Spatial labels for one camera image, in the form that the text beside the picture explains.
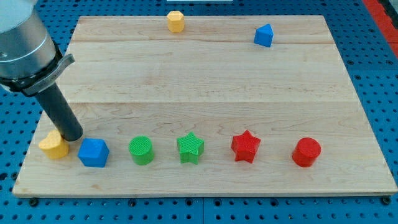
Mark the wooden board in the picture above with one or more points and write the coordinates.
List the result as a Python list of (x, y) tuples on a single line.
[(133, 77)]

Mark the red star block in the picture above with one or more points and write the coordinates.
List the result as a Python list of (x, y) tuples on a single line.
[(245, 146)]

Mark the green star block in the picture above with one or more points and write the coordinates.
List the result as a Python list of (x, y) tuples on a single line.
[(190, 148)]

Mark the yellow heart block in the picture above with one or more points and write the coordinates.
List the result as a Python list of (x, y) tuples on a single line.
[(54, 146)]

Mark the red strip at table edge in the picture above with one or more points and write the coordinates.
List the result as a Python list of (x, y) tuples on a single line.
[(385, 17)]

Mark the yellow hexagon block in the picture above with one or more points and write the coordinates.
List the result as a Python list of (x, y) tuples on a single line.
[(175, 21)]

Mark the red cylinder block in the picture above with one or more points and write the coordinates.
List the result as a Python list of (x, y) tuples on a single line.
[(306, 152)]

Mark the blue triangle block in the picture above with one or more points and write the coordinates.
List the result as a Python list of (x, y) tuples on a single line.
[(264, 35)]

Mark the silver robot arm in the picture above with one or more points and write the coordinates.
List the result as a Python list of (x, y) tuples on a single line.
[(31, 62)]

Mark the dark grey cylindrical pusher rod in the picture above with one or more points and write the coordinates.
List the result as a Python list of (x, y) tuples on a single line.
[(58, 110)]

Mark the blue pentagon block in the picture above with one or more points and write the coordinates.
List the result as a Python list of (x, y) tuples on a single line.
[(93, 152)]

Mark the green cylinder block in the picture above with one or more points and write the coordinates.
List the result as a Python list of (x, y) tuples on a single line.
[(140, 148)]

